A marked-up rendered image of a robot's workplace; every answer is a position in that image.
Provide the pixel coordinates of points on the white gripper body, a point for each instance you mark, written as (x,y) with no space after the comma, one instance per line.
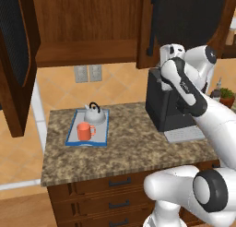
(168,53)

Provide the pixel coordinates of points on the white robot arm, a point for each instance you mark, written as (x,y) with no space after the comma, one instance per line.
(221,129)

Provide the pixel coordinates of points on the wooden cabinet door dark glass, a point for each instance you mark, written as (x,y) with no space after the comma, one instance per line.
(14,52)
(184,18)

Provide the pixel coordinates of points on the blue rimmed grey tray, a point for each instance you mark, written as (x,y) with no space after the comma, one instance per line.
(100,135)

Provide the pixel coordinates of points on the orange mug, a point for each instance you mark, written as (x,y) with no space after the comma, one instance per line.
(83,131)

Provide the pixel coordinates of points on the wooden base cabinet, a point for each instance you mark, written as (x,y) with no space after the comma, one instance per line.
(61,206)

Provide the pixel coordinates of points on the black coffee machine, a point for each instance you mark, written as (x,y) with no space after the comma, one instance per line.
(161,107)

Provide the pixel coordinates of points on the dark bottle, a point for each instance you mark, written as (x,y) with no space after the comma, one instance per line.
(216,90)

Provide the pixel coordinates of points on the green plant in orange pot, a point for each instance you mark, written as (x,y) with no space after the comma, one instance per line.
(227,97)

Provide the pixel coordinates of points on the wooden drawer front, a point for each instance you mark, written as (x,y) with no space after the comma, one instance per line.
(92,222)
(92,206)
(92,186)

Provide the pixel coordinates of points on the grey wall outlet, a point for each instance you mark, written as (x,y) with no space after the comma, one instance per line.
(81,74)
(95,73)

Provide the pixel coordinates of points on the wooden wall cabinet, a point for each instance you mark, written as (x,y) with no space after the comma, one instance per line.
(86,24)

